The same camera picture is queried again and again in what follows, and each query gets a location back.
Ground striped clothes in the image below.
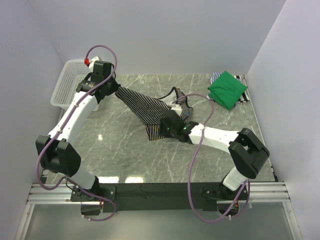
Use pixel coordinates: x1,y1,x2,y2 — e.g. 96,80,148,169
115,86,193,141

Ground green tank top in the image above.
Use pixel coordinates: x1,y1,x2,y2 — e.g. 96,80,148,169
207,70,249,111

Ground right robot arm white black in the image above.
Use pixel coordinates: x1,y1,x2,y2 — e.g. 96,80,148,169
159,110,270,200

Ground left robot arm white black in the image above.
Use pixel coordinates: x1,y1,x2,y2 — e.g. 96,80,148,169
35,60,119,201

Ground blue striped folded tank top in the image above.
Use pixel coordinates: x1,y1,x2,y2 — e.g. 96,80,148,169
206,71,245,107

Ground white plastic laundry basket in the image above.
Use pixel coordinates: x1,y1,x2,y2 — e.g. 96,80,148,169
50,59,90,110

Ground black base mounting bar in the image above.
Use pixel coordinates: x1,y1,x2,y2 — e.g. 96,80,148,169
70,182,248,216

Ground black white striped folded top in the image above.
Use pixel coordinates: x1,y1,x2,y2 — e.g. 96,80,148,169
234,75,250,103

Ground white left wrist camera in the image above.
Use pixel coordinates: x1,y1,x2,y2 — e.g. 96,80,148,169
84,56,101,70

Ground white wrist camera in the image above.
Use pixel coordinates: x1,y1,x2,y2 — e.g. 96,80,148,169
169,104,183,115
84,56,101,70

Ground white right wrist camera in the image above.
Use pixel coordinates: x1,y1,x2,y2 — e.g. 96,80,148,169
169,104,183,115

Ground aluminium rail frame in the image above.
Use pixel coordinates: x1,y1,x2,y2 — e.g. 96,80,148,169
26,182,291,205

